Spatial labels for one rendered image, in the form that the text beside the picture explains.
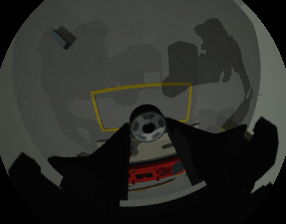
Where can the black tyre with grey wheel rim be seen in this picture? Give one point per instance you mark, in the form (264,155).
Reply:
(143,115)

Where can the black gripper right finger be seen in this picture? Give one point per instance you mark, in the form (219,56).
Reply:
(199,150)

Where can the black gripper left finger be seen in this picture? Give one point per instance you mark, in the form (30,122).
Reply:
(107,167)

